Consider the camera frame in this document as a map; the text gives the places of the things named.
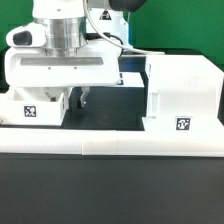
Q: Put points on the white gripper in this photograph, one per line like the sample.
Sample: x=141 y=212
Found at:
x=28 y=64

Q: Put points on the white front drawer with tag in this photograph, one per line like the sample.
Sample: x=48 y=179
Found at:
x=30 y=106

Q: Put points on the white drawer cabinet box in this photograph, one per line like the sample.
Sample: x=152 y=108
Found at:
x=183 y=93

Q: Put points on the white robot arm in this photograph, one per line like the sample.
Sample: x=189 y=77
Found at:
x=62 y=48

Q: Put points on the white fiducial marker sheet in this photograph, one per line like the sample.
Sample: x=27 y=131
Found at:
x=130 y=79

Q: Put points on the white U-shaped fence rail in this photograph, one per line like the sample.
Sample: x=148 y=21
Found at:
x=138 y=143

